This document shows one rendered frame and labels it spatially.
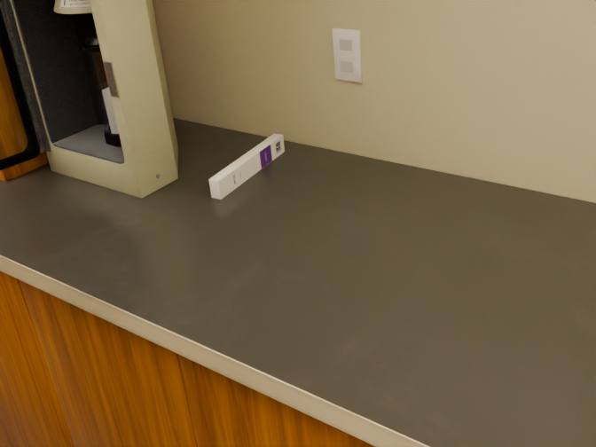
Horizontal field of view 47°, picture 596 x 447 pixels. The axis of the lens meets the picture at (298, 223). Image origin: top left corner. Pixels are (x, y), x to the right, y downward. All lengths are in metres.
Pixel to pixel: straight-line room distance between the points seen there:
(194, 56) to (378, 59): 0.56
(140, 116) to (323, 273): 0.54
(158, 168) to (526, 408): 0.93
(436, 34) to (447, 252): 0.47
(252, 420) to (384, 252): 0.36
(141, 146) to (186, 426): 0.58
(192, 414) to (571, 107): 0.88
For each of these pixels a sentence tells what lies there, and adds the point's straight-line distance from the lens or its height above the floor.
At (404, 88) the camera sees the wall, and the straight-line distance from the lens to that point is 1.50.
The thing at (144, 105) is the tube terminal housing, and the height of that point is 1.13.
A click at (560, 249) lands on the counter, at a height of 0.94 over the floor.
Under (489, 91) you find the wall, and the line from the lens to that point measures 1.42.
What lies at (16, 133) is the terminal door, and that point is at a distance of 1.67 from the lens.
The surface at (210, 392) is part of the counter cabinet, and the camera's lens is 1.14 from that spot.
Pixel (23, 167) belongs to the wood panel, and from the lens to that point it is 1.76.
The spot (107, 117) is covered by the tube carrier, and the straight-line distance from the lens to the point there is 1.57.
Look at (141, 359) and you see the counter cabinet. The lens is 1.25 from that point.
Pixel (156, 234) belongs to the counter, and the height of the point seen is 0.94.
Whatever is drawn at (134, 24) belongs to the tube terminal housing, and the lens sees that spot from 1.43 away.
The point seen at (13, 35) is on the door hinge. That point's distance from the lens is 1.65.
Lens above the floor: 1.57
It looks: 29 degrees down
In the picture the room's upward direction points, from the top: 5 degrees counter-clockwise
